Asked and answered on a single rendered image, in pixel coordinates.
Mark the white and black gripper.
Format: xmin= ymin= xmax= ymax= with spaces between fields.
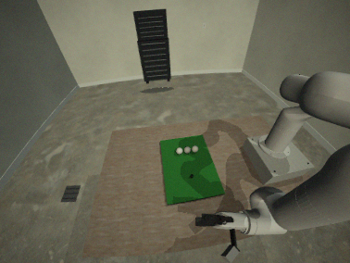
xmin=195 ymin=211 xmax=248 ymax=233

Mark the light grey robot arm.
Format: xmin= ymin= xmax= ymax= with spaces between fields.
xmin=221 ymin=71 xmax=350 ymax=263

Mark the green turf mat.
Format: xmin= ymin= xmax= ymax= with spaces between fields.
xmin=160 ymin=135 xmax=225 ymax=205

